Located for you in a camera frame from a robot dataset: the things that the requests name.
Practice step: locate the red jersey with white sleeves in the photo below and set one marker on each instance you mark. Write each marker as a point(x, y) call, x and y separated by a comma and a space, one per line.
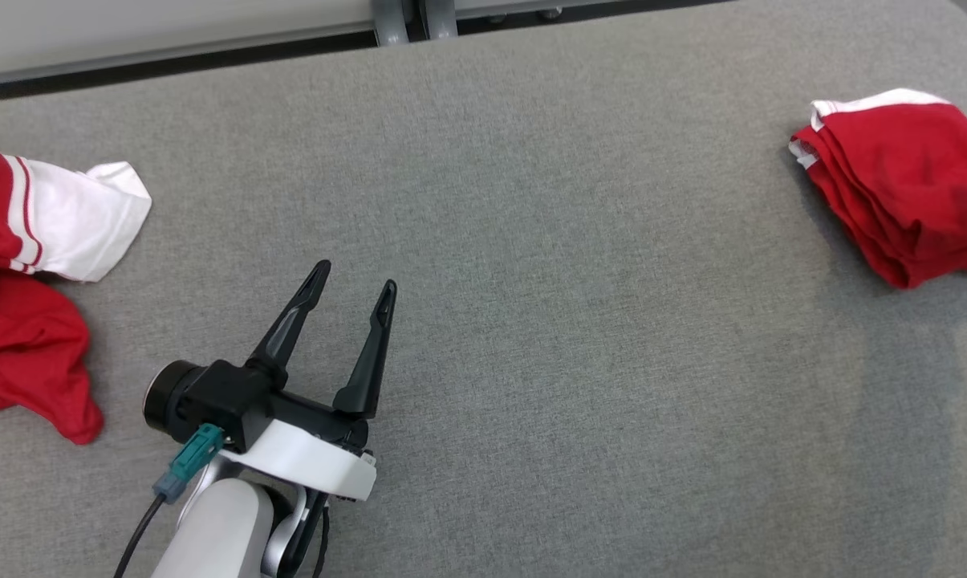
point(18, 345)

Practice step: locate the red garment with white trim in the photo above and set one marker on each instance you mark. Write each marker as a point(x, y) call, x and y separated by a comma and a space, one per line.
point(908, 177)

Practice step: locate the grey metal partition post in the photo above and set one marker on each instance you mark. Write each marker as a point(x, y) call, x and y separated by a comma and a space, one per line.
point(391, 24)

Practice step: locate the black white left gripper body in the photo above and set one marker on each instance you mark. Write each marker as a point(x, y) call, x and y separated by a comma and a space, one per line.
point(306, 461)

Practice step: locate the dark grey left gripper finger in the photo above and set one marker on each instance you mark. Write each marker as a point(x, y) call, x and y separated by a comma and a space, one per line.
point(290, 329)
point(369, 369)

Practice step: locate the teal left camera connector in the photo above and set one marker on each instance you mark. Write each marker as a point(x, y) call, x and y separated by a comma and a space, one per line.
point(190, 461)

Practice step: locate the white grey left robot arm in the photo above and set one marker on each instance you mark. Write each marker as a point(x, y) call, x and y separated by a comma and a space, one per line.
point(218, 530)

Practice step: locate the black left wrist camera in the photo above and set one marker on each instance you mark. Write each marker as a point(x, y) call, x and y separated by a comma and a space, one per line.
point(226, 397)

